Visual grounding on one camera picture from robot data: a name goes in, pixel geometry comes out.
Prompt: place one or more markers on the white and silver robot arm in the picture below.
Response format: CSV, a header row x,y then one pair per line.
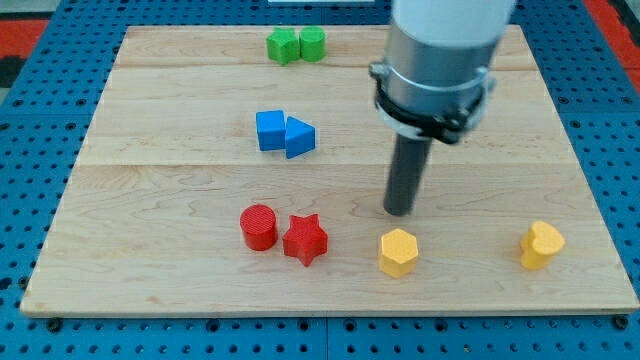
x,y
434,81

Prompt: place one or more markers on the blue triangle block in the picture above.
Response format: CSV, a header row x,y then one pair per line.
x,y
300,137

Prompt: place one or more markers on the red star block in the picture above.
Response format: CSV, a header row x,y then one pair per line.
x,y
305,239

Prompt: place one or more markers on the blue cube block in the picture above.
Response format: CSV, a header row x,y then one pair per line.
x,y
270,129

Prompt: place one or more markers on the red cylinder block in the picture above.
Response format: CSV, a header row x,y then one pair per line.
x,y
258,224

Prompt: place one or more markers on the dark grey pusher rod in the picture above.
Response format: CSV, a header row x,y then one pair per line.
x,y
404,178

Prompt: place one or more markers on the yellow hexagon block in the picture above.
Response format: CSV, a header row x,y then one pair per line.
x,y
398,253

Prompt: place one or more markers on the green star block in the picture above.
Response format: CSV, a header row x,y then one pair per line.
x,y
283,45

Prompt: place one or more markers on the green cylinder block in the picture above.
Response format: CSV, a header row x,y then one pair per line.
x,y
312,43

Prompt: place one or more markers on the light wooden board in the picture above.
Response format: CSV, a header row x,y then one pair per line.
x,y
148,224

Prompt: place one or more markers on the yellow heart block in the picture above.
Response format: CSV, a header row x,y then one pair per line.
x,y
541,243

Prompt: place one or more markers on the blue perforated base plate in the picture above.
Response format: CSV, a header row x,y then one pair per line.
x,y
45,115

